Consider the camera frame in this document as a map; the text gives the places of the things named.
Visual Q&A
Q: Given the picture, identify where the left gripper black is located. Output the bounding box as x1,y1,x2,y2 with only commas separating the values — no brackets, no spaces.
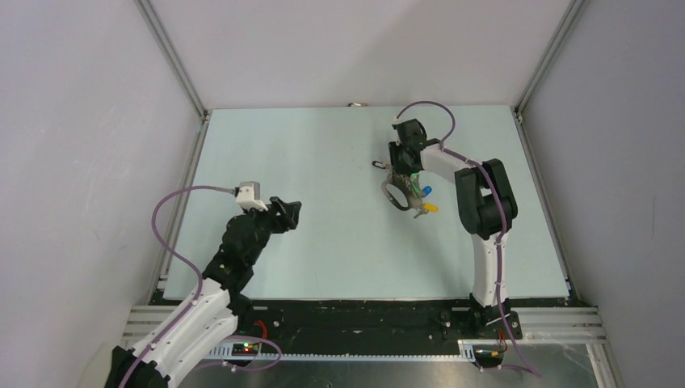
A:
242,196,300,265

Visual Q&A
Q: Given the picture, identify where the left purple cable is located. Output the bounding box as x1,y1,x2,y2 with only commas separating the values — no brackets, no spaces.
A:
117,185,284,388

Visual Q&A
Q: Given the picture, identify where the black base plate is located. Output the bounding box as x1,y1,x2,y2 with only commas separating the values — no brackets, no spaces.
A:
149,289,579,357

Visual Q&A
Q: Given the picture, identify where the aluminium frame post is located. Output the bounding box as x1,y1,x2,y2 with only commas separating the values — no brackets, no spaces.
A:
134,0,208,123
512,0,589,121

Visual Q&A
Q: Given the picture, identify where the right aluminium frame post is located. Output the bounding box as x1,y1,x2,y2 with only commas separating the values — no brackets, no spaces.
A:
512,0,589,121

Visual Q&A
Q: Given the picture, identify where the right controller board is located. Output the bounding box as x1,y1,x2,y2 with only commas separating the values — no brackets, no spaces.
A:
473,348,506,359

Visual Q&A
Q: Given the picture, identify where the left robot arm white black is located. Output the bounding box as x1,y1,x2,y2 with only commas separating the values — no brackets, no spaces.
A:
105,196,302,387

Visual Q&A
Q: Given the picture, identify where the silver key with yellow tag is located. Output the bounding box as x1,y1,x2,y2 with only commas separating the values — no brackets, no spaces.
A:
414,209,429,219

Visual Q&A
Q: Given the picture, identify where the green key tag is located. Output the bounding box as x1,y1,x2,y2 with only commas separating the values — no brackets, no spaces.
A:
410,173,422,197

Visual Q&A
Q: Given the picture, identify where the yellow key tag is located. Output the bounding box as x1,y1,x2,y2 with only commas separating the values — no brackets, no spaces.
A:
422,203,439,213

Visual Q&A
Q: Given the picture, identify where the controller board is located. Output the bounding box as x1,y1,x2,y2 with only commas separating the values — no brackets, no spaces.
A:
231,342,261,356
473,348,506,359

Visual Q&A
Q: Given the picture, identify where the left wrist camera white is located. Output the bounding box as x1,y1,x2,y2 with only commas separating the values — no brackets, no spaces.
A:
235,181,268,212

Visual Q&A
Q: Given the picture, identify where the left controller board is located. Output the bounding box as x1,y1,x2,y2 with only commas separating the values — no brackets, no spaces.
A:
231,342,261,356

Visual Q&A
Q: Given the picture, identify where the left aluminium frame post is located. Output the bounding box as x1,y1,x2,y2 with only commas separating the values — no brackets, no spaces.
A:
134,0,208,123

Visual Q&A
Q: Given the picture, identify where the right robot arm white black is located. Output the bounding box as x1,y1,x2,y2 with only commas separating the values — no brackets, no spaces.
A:
376,119,518,340

